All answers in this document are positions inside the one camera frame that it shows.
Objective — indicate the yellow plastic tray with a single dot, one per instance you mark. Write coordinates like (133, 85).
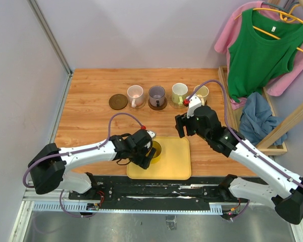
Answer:
(173, 162)

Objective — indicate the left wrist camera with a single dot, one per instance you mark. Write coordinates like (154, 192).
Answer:
(150, 133)

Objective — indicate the pink t-shirt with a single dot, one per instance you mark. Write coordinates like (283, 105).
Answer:
(228, 36)

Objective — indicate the aluminium corner post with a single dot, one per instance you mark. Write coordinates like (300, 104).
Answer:
(49, 34)

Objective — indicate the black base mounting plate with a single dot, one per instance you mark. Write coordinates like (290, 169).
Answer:
(197, 194)

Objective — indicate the purple plastic cup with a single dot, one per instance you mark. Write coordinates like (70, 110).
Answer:
(156, 96)

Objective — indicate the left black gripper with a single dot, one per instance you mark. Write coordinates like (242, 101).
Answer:
(144, 161)

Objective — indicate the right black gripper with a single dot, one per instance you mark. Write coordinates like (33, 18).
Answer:
(181, 121)

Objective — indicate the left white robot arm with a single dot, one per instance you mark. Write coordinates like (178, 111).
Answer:
(52, 167)

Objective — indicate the white cup green handle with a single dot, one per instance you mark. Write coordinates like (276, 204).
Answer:
(179, 93)

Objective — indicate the aluminium rail frame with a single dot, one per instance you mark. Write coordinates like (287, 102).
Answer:
(40, 218)

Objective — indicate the pink plastic cup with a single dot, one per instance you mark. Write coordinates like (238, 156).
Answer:
(135, 96)

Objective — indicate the dark wooden coaster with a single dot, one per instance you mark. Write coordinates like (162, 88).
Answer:
(158, 107)
(118, 102)

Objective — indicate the woven rattan coaster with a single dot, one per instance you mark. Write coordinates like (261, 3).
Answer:
(175, 105)
(141, 106)

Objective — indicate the yellow clothes hanger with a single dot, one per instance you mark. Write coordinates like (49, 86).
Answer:
(284, 17)

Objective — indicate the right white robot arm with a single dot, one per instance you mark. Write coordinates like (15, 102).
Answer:
(283, 190)

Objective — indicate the blue crumpled cloth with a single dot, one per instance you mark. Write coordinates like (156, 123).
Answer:
(257, 120)

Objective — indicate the green tank top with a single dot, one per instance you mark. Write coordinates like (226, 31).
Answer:
(264, 49)

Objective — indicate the cream plastic cup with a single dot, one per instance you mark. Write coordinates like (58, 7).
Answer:
(202, 93)

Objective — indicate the yellow transparent cup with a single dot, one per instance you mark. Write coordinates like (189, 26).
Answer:
(157, 154)

